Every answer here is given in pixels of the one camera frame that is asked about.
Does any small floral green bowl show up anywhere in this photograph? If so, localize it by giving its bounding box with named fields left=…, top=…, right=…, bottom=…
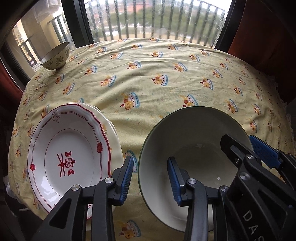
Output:
left=40, top=42, right=70, bottom=70

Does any balcony metal railing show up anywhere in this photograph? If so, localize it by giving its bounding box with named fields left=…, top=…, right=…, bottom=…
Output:
left=84, top=0, right=227, bottom=47

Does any red curtain right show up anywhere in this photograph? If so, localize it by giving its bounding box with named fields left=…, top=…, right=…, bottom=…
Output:
left=228, top=1, right=295, bottom=102

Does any white plate red pattern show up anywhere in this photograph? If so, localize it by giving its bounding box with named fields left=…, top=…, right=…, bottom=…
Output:
left=28, top=103, right=111, bottom=212

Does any large green-rimmed white bowl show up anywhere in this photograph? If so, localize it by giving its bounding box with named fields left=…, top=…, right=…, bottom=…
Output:
left=138, top=106, right=253, bottom=232

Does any red curtain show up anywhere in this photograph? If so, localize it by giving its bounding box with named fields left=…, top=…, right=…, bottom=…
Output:
left=228, top=1, right=295, bottom=102
left=0, top=63, right=23, bottom=105

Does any yellow crown-print tablecloth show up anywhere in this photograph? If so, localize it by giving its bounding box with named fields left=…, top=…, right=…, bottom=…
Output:
left=7, top=38, right=293, bottom=241

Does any black window frame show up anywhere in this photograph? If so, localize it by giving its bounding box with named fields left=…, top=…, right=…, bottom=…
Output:
left=1, top=1, right=246, bottom=90

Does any red curtain left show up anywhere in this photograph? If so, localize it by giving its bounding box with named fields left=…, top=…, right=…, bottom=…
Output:
left=0, top=63, right=23, bottom=105

